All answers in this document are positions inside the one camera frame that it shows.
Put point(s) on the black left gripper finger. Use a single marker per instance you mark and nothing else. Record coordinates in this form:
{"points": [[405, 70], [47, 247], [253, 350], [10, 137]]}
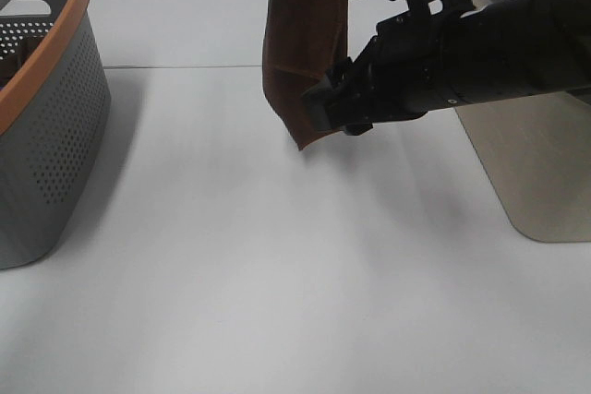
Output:
{"points": [[327, 104]]}

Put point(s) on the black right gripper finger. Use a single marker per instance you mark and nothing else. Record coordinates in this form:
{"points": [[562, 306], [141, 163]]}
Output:
{"points": [[356, 129]]}

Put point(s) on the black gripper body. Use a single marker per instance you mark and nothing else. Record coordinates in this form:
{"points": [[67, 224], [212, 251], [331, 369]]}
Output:
{"points": [[397, 77]]}

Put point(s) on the brown towel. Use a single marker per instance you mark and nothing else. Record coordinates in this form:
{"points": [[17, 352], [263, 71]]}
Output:
{"points": [[302, 39]]}

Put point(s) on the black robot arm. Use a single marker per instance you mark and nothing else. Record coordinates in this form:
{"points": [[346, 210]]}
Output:
{"points": [[441, 54]]}

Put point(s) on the beige basket grey rim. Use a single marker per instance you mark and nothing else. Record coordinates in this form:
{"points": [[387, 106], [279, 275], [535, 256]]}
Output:
{"points": [[536, 153]]}

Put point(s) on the grey perforated basket orange rim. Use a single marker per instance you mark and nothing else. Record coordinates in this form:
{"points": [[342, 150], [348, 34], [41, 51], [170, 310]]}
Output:
{"points": [[55, 103]]}

